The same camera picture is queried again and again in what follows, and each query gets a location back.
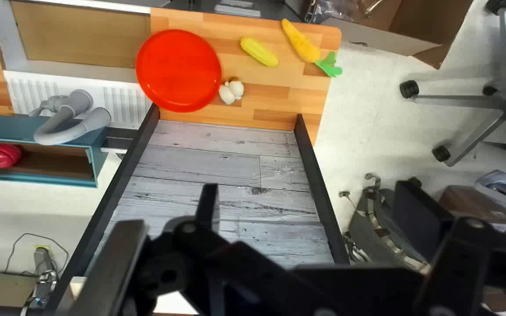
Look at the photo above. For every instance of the white toy garlic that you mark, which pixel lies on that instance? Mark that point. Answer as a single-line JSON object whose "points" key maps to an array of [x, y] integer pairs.
{"points": [[231, 89]]}

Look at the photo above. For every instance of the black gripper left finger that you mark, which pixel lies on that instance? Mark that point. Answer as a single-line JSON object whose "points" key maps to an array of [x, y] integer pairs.
{"points": [[208, 207]]}

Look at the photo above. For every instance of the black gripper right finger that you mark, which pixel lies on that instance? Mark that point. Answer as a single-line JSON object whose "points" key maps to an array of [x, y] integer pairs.
{"points": [[457, 256]]}

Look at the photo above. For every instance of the grey office chair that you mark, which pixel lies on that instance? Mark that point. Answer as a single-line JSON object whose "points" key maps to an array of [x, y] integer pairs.
{"points": [[475, 98]]}

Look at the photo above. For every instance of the brown cardboard box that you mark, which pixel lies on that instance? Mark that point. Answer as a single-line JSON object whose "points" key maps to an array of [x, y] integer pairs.
{"points": [[422, 23]]}

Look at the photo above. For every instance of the yellow carrot plushie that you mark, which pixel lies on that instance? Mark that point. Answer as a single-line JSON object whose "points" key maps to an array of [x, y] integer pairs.
{"points": [[303, 44]]}

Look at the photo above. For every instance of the red plastic bowl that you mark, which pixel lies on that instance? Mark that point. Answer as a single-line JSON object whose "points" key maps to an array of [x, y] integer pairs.
{"points": [[178, 70]]}

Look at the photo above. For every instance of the grey wood-pattern backsplash panel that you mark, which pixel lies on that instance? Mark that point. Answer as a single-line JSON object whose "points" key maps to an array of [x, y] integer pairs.
{"points": [[224, 186]]}

